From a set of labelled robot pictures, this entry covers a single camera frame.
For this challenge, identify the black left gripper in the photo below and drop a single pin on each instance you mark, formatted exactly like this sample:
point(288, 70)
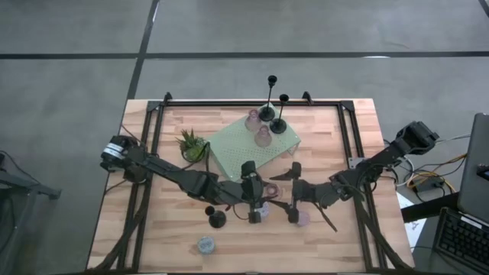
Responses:
point(252, 187)

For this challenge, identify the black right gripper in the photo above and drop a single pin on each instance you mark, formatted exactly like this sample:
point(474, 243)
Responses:
point(298, 193)

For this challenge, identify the pink glass candle holder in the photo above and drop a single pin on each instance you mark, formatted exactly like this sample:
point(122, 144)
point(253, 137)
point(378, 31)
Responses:
point(253, 122)
point(263, 138)
point(273, 190)

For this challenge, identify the tall black candlestick holder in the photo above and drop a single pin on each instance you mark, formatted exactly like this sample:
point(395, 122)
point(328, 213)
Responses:
point(217, 220)
point(278, 126)
point(266, 114)

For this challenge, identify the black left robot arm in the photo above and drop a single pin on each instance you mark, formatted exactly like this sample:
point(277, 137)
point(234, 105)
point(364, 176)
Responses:
point(172, 172)

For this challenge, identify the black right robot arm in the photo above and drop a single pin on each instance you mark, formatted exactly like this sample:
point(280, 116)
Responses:
point(382, 160)

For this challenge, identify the green perforated metal shelf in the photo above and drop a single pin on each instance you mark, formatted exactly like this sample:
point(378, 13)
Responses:
point(237, 153)

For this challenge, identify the succulent plant in black pot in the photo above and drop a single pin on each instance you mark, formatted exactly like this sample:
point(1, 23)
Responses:
point(193, 149)

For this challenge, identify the white paper sheet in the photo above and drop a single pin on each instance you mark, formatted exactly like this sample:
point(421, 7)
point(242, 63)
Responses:
point(414, 229)

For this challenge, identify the black power adapter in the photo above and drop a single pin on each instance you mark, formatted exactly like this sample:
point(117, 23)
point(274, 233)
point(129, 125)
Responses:
point(428, 185)

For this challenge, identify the black keyboard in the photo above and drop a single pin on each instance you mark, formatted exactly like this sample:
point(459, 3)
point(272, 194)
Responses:
point(464, 240)

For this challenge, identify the grey laptop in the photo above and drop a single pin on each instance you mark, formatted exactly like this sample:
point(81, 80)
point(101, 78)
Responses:
point(475, 168)

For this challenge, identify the black floor stand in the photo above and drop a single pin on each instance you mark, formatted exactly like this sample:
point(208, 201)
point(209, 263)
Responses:
point(23, 183)

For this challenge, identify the black table frame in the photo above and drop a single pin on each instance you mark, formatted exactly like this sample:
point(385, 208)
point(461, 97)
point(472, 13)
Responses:
point(248, 103)

